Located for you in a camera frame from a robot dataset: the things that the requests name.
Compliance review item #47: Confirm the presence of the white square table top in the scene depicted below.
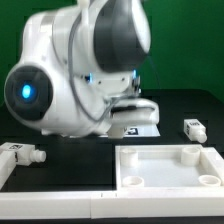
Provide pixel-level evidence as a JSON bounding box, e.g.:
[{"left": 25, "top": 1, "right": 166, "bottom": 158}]
[{"left": 115, "top": 144, "right": 224, "bottom": 190}]

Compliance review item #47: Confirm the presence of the white front fence bar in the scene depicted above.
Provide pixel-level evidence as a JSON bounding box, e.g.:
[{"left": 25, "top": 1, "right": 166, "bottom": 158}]
[{"left": 0, "top": 187, "right": 224, "bottom": 220}]

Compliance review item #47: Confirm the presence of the white left fence bar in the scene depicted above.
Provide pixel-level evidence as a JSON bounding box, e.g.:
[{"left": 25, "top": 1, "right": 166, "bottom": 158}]
[{"left": 0, "top": 151, "right": 16, "bottom": 190}]

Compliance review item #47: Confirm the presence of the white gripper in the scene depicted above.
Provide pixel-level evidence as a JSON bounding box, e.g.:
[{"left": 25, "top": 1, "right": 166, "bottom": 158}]
[{"left": 110, "top": 98, "right": 159, "bottom": 127}]

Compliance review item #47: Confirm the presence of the marker tag sheet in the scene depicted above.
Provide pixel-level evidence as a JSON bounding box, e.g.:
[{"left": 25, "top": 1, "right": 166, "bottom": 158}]
[{"left": 125, "top": 125, "right": 160, "bottom": 137}]

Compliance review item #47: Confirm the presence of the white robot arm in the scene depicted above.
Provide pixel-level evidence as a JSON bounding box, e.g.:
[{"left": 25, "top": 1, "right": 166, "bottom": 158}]
[{"left": 4, "top": 0, "right": 159, "bottom": 138}]

